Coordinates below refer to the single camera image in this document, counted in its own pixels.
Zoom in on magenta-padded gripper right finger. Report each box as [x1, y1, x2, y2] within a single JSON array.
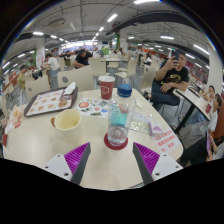
[[132, 142, 184, 186]]

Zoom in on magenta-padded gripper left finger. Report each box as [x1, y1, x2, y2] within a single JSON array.
[[42, 142, 92, 186]]

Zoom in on clear blue-capped water bottle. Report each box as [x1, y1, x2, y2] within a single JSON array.
[[107, 83, 137, 148]]

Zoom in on white card with red text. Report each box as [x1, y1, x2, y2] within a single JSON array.
[[151, 128, 183, 155]]

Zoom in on small purple packet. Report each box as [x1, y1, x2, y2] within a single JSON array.
[[148, 120, 164, 136]]

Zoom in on clear plastic packet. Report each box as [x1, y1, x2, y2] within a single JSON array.
[[129, 112, 154, 134]]

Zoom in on flat round red coaster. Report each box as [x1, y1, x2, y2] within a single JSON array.
[[103, 132, 129, 151]]

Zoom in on person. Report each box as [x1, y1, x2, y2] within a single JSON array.
[[143, 50, 190, 113], [179, 93, 224, 168], [18, 64, 28, 90], [73, 48, 94, 70], [43, 54, 62, 89]]

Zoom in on brown food tray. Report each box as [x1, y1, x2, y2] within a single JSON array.
[[23, 85, 79, 118]]

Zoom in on crumpled food wrapper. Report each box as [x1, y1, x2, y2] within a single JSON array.
[[8, 104, 25, 129]]

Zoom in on printed sticker sheet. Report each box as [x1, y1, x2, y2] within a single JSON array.
[[74, 97, 111, 118]]

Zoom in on cream neighbouring table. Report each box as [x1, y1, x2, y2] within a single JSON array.
[[173, 87, 213, 134]]

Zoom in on crumpled white napkin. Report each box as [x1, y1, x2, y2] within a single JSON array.
[[63, 81, 77, 95]]

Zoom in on cream chair with round hole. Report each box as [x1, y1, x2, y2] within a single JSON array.
[[24, 74, 52, 103], [57, 65, 95, 93]]

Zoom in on red paper cup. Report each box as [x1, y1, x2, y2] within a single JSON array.
[[97, 75, 116, 101]]

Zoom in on ceiling air conditioner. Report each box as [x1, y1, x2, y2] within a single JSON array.
[[46, 17, 67, 28]]

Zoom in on ceiling lights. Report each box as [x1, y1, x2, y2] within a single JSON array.
[[1, 0, 214, 76]]

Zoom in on cream mug with brown handle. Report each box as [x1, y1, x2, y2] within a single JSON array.
[[49, 109, 83, 145]]

